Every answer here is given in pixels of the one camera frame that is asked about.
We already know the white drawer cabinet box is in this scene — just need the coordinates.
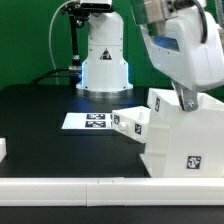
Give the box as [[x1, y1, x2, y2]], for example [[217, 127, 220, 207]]
[[141, 89, 224, 178]]

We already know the white left fence bar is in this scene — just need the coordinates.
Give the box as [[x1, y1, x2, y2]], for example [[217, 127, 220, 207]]
[[0, 138, 6, 163]]

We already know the grey cable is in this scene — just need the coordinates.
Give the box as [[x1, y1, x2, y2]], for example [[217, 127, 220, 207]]
[[48, 0, 81, 86]]

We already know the white fence bar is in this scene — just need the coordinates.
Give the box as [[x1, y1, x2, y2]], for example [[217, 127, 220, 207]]
[[0, 138, 6, 163], [0, 178, 224, 207]]

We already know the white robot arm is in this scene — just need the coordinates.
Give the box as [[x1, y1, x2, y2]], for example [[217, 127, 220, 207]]
[[80, 0, 224, 111]]

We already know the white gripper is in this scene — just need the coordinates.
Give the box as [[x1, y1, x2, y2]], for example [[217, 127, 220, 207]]
[[140, 7, 224, 112]]

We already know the white marker sheet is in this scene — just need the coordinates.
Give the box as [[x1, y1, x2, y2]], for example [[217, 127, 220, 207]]
[[62, 113, 112, 130]]

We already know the white front fence bar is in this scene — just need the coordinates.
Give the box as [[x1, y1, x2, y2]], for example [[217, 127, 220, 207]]
[[0, 178, 224, 207]]

